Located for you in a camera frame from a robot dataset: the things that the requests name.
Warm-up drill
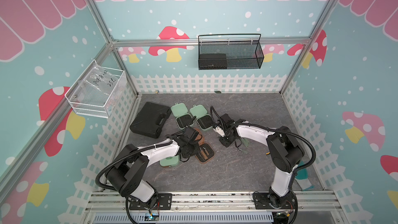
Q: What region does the clear acrylic wall bin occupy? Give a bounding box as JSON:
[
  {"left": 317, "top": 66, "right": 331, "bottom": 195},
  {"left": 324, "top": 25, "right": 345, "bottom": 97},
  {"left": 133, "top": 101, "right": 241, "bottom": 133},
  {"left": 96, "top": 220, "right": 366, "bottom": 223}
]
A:
[{"left": 65, "top": 60, "right": 127, "bottom": 118}]

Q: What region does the green nail tool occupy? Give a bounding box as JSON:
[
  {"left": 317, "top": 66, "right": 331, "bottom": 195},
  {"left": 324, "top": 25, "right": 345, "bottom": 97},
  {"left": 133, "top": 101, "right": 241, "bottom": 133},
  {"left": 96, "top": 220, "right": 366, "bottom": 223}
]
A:
[{"left": 241, "top": 138, "right": 250, "bottom": 147}]

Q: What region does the green work glove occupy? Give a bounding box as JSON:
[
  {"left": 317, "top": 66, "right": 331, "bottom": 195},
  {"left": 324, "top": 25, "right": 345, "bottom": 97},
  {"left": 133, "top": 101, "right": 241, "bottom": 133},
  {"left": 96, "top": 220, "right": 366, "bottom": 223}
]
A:
[{"left": 295, "top": 169, "right": 314, "bottom": 191}]

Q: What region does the black plastic tool case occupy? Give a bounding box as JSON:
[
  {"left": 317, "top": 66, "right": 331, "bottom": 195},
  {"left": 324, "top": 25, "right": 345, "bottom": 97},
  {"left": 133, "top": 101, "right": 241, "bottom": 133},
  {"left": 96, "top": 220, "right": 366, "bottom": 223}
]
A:
[{"left": 130, "top": 102, "right": 172, "bottom": 139}]

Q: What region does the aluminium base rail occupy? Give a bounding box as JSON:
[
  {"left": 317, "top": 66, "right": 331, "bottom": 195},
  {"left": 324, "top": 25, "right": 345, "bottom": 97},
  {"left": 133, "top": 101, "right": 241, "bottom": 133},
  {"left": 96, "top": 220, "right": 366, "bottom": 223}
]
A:
[{"left": 85, "top": 191, "right": 342, "bottom": 213}]

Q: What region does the black box in basket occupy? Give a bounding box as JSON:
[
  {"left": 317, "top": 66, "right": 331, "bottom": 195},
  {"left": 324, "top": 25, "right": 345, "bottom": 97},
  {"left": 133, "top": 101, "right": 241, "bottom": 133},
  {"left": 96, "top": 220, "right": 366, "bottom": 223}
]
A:
[{"left": 199, "top": 54, "right": 228, "bottom": 70}]

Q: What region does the brown clipper case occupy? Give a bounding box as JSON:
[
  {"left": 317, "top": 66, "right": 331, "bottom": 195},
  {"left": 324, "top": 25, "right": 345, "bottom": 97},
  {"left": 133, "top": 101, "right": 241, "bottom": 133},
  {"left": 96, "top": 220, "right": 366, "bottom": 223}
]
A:
[{"left": 195, "top": 128, "right": 215, "bottom": 164}]

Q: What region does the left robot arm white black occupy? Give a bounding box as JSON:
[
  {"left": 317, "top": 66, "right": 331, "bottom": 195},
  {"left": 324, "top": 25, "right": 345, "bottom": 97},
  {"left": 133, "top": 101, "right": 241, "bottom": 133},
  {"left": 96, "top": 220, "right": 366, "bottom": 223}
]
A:
[{"left": 95, "top": 127, "right": 203, "bottom": 209}]

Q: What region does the black wire mesh basket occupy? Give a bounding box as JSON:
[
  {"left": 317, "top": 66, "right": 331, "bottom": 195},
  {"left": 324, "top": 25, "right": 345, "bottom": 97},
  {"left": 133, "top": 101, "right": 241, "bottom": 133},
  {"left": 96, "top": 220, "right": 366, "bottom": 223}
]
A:
[{"left": 198, "top": 33, "right": 264, "bottom": 69}]

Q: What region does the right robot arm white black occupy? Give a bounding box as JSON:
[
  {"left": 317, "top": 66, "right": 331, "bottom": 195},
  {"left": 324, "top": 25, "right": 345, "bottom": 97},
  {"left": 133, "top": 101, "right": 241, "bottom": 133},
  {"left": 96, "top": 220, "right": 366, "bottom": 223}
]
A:
[{"left": 212, "top": 114, "right": 316, "bottom": 209}]

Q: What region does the green clipper case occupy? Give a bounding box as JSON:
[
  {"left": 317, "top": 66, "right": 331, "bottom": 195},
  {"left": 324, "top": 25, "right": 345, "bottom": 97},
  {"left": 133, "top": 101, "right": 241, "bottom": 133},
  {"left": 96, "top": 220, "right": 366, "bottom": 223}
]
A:
[
  {"left": 171, "top": 103, "right": 194, "bottom": 129},
  {"left": 160, "top": 155, "right": 180, "bottom": 168},
  {"left": 189, "top": 105, "right": 214, "bottom": 131}
]

